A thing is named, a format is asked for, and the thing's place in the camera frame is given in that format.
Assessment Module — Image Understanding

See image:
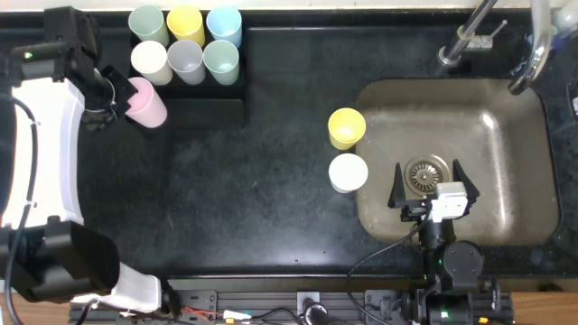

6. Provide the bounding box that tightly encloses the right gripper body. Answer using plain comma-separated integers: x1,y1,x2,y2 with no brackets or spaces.
387,198,434,223

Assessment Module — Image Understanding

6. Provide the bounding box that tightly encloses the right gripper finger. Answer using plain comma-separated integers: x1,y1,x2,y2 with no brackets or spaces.
387,162,407,203
452,158,480,205

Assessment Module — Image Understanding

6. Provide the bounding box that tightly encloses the white cup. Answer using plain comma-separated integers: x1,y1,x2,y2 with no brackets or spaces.
130,40,174,87
328,153,369,194

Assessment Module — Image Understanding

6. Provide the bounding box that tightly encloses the yellow cup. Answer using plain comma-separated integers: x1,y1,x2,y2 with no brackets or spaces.
327,107,368,151
165,5,206,48

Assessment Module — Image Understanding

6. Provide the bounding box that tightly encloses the pink cup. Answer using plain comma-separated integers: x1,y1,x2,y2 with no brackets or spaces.
124,76,169,129

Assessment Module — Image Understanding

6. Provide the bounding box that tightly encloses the steel sink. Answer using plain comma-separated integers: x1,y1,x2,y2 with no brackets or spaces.
355,79,561,247

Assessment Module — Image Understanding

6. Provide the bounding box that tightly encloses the steel tap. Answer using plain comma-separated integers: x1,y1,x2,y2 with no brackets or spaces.
436,0,559,97

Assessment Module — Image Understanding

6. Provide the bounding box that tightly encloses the black tray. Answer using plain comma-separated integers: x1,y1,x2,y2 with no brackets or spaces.
126,17,247,130

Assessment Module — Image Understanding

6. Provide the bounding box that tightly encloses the green cup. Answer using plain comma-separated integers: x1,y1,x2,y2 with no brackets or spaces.
202,39,241,87
127,4,171,48

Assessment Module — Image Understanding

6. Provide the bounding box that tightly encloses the blue cup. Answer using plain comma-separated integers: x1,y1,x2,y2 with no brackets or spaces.
205,5,244,50

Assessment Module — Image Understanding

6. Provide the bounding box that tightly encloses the grey cup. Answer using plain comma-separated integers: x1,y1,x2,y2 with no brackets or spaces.
166,39,207,86

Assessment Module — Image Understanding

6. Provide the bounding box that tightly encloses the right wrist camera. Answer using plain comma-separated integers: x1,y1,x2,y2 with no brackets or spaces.
430,181,470,224

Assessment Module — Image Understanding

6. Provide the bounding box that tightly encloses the mounting rail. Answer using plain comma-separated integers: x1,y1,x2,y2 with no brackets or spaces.
70,288,516,325

